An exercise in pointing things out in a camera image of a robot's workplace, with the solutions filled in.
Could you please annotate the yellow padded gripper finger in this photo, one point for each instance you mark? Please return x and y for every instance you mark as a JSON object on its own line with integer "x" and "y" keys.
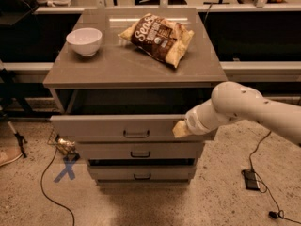
{"x": 181, "y": 129}

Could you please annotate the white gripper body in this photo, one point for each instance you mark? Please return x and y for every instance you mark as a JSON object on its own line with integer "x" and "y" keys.
{"x": 195, "y": 123}

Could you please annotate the grey top drawer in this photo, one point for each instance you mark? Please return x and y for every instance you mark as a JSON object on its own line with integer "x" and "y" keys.
{"x": 121, "y": 128}

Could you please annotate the grey drawer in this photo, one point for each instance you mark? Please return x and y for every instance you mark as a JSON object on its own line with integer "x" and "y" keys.
{"x": 168, "y": 173}
{"x": 177, "y": 150}
{"x": 121, "y": 128}

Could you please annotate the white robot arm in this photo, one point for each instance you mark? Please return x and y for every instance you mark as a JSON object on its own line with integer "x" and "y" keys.
{"x": 231, "y": 102}

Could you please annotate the grey middle drawer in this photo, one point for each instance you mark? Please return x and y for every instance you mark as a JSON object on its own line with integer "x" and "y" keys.
{"x": 177, "y": 150}

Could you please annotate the grey drawer cabinet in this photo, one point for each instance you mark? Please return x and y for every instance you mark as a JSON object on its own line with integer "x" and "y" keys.
{"x": 123, "y": 80}

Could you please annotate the grey bottom drawer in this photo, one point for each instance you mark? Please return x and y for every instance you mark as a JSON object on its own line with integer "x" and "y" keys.
{"x": 168, "y": 173}

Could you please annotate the black power adapter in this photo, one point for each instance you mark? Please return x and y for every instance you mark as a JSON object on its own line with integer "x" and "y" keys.
{"x": 251, "y": 181}

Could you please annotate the brown chip bag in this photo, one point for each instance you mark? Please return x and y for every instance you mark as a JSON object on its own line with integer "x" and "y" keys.
{"x": 164, "y": 40}

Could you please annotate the blue tape cross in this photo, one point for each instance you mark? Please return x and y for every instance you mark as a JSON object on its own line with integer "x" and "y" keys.
{"x": 68, "y": 170}

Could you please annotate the white ceramic bowl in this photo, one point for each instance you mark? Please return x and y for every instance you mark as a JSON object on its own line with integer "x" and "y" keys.
{"x": 85, "y": 42}

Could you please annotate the black tripod leg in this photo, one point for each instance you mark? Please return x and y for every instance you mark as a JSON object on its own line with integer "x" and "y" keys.
{"x": 4, "y": 75}

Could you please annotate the tan shoe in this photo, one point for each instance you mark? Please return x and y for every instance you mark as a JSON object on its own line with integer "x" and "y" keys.
{"x": 9, "y": 155}

